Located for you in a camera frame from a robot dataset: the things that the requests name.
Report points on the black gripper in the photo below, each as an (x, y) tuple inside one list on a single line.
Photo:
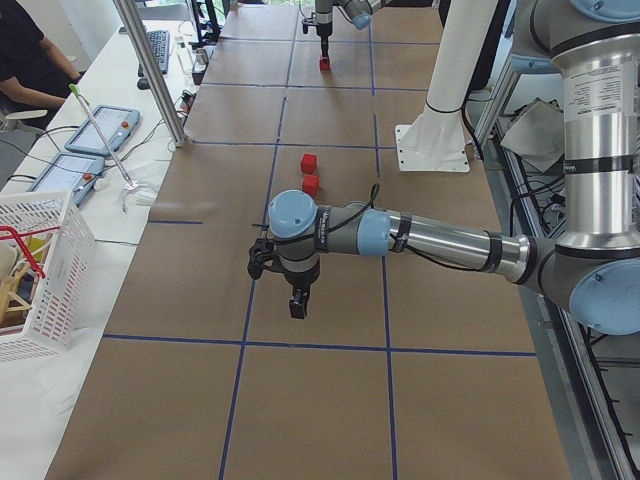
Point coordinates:
[(300, 281), (324, 31)]

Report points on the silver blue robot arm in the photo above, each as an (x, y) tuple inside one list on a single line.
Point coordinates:
[(592, 269), (357, 12)]

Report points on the metal cup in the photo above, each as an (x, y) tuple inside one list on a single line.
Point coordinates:
[(201, 61)]

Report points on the black keyboard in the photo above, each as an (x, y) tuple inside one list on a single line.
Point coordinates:
[(159, 42)]

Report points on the grabber stick tool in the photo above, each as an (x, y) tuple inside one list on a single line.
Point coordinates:
[(102, 134)]

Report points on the teach pendant upper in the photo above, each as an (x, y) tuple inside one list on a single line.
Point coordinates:
[(117, 124)]

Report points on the teach pendant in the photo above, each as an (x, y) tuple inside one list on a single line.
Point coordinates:
[(72, 172), (117, 124)]

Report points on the grey cloth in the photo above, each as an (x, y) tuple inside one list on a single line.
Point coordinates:
[(537, 135)]

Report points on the white plastic basket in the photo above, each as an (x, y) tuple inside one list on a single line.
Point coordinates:
[(41, 291)]

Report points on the teach pendant lower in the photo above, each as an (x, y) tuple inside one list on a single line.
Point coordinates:
[(72, 172)]

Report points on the seated person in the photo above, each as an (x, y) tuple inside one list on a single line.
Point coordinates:
[(35, 74)]

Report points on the aluminium frame post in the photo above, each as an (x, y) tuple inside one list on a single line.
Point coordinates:
[(131, 20)]

